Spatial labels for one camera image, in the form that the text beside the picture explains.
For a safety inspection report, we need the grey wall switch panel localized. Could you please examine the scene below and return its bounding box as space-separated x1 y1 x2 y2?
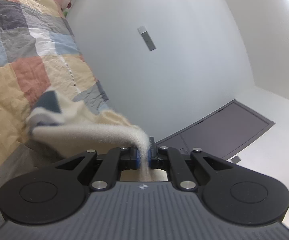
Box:
137 25 156 51

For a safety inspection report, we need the cream fleece garment striped trim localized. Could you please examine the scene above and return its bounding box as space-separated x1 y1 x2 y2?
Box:
26 87 152 181

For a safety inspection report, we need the patchwork plaid bed cover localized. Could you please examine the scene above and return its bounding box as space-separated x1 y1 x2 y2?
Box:
0 0 108 225

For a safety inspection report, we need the grey door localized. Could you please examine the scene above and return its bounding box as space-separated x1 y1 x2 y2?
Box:
156 100 275 160

